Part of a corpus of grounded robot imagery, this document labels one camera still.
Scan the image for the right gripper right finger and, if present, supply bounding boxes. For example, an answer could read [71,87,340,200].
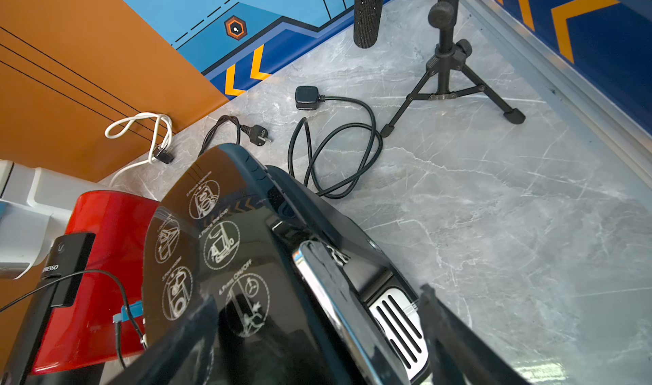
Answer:
[418,284,527,384]

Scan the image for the white power cable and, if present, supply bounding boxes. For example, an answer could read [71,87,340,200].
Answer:
[104,112,177,187]

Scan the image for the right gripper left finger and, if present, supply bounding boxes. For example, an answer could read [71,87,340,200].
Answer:
[110,298,219,385]

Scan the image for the black coffee machine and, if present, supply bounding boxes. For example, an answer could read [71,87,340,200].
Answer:
[143,144,430,384]

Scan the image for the red Nespresso coffee machine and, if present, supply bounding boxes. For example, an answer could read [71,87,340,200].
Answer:
[1,191,159,384]

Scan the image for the black microphone on tripod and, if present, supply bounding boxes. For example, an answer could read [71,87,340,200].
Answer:
[353,0,526,138]

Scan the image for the white coffee machine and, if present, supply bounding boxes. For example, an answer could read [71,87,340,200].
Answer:
[1,159,103,280]

